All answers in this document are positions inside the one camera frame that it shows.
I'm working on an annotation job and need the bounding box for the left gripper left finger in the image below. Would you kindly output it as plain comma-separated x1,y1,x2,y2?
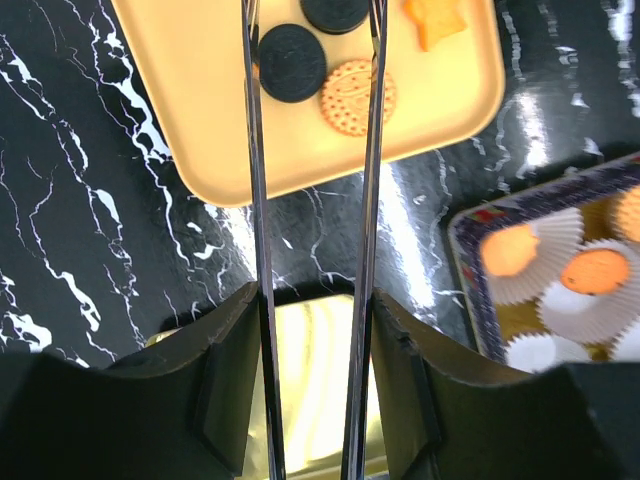
1,283,260,479

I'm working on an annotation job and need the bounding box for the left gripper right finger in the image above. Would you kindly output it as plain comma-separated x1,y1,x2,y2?
372,290,639,479

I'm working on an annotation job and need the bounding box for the orange fish shaped cookie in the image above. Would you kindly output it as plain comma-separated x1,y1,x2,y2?
480,224,540,277

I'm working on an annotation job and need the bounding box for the black sandwich cookie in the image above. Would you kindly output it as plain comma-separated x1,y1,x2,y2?
299,0,369,35
259,23,327,103

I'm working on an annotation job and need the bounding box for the orange chocolate chip cookie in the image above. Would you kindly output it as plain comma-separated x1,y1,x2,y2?
560,248,631,295

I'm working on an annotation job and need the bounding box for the round tan sandwich biscuit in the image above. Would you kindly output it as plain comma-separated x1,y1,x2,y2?
615,186,640,243

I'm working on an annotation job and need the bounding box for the bottom left paper cup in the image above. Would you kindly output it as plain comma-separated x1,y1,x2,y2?
505,333,591,373

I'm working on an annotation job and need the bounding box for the gold tin lid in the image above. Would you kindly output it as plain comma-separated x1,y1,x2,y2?
144,293,389,476

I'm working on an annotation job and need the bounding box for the top left paper cup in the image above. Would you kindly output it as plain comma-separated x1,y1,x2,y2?
480,207,584,304

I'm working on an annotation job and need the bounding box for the decorated cookie tin box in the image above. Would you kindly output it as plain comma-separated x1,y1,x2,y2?
447,152,639,362

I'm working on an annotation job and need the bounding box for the bottom right paper cup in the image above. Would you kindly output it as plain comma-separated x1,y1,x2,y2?
610,320,640,362

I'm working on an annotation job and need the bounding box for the top right paper cup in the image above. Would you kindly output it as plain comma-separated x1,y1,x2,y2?
611,186,640,244

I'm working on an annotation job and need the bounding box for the round dotted tan biscuit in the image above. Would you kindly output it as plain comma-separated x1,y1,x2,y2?
320,60,371,137

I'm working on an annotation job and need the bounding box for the yellow plastic tray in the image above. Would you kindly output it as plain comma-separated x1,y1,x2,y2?
114,1,505,207

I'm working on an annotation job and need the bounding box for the yellow fish shaped cookie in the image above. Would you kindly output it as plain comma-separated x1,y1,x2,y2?
403,0,467,52

